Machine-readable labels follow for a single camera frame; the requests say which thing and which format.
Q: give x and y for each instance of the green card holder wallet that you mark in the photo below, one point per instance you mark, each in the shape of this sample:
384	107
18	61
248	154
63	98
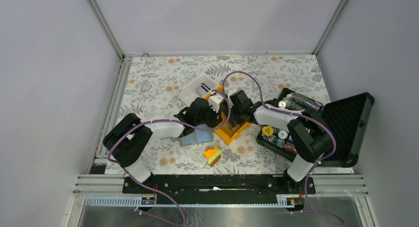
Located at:
196	137

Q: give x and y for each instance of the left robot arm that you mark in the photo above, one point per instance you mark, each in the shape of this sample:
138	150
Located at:
127	140

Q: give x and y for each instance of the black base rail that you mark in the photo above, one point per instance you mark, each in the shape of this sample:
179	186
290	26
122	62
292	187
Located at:
218	189

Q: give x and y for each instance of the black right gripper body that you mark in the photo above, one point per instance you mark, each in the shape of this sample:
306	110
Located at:
236	113

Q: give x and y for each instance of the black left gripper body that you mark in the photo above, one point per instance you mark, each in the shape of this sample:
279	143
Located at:
210	117

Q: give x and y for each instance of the black poker chip case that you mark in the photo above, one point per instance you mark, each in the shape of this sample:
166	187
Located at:
347	119

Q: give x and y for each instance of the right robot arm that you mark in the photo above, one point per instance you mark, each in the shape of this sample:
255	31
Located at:
311	136

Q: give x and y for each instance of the yellow dealer button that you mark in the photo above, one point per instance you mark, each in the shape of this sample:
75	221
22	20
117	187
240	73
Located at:
267	131

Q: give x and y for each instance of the orange green sticky notes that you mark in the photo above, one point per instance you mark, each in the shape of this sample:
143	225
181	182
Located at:
213	155

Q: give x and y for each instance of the white plastic bin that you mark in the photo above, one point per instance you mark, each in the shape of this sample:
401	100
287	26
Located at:
188	93

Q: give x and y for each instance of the yellow plastic divided bin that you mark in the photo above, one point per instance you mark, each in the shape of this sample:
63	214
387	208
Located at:
229	125

